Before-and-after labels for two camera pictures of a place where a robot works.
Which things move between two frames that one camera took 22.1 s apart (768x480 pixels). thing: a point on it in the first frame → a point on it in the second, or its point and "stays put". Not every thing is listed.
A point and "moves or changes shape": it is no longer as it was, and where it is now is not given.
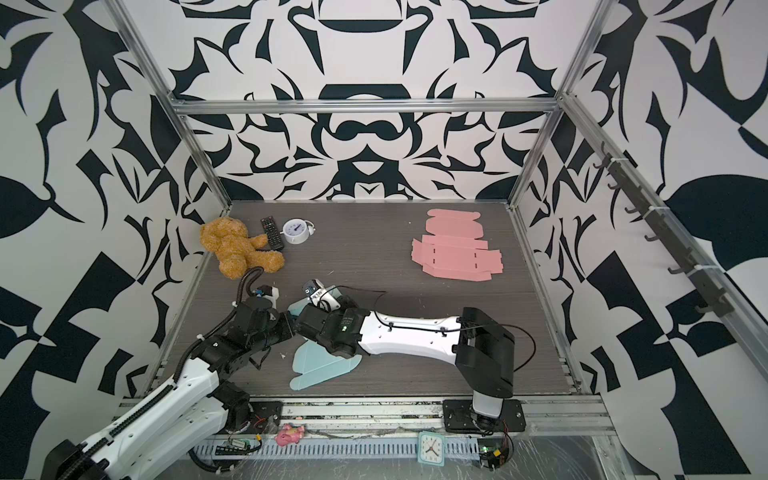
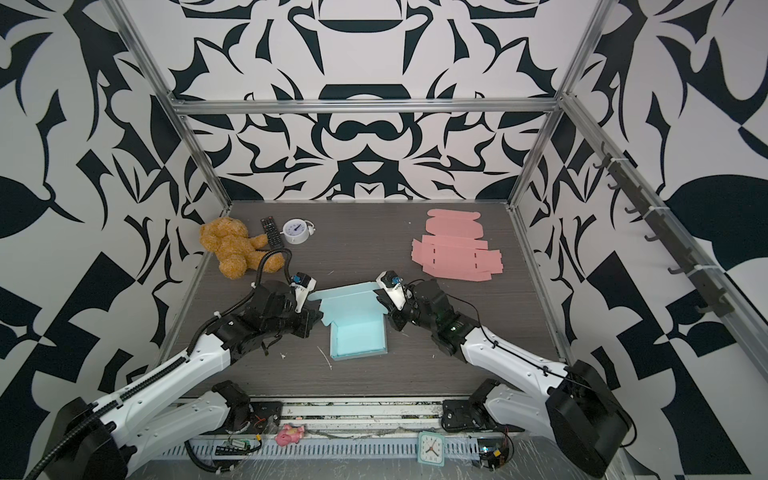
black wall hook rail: (706, 288) stays put
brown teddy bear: (235, 250) stays put
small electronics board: (492, 451) stays put
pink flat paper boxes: (455, 250) stays put
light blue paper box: (313, 361) moves or changes shape
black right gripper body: (347, 308) → (412, 315)
